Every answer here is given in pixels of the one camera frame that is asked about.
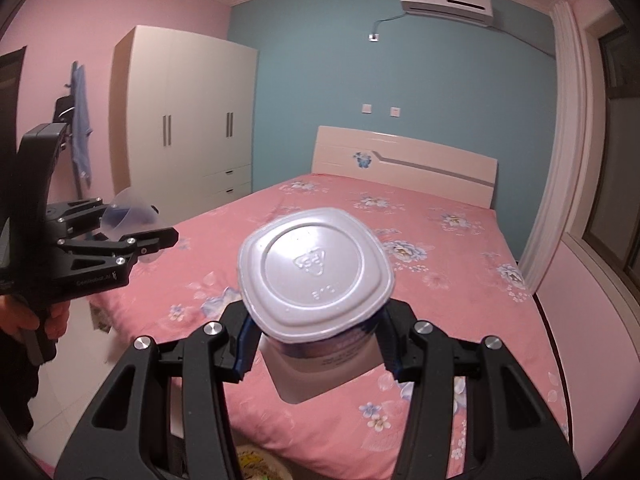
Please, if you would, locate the clear plastic cup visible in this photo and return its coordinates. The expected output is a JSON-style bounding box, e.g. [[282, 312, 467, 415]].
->
[[102, 186, 163, 263]]

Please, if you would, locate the white plastic yogurt cup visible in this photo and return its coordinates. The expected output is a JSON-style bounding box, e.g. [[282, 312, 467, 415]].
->
[[237, 206, 396, 405]]

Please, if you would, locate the blue hanging garment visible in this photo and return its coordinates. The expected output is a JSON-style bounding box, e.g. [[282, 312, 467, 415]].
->
[[69, 61, 95, 188]]

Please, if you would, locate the air conditioner power cable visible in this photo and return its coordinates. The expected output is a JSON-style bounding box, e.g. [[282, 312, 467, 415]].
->
[[372, 11, 408, 37]]

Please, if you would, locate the white window moulding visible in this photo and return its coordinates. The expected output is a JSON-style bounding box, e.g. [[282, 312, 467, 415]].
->
[[520, 0, 608, 296]]

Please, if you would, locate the dark window frame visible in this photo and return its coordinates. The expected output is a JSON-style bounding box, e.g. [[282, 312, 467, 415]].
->
[[585, 10, 640, 283]]

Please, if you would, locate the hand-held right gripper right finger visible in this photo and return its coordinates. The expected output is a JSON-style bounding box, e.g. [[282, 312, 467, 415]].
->
[[375, 297, 583, 480]]

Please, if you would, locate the white wardrobe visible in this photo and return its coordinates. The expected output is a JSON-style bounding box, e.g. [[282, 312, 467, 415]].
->
[[110, 25, 260, 226]]

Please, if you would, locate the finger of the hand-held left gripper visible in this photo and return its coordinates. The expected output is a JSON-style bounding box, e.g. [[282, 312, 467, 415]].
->
[[44, 199, 118, 242], [30, 227, 179, 306]]

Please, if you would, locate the person's left hand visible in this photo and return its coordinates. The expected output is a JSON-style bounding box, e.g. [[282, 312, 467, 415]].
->
[[0, 294, 71, 343]]

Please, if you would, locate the white air conditioner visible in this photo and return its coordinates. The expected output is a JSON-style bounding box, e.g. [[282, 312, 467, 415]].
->
[[399, 0, 494, 27]]

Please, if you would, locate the pink floral bed sheet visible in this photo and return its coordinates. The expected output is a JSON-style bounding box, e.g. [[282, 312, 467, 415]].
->
[[89, 172, 571, 480]]

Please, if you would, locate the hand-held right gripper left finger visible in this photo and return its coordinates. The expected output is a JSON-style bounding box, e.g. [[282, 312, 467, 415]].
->
[[54, 301, 262, 480]]

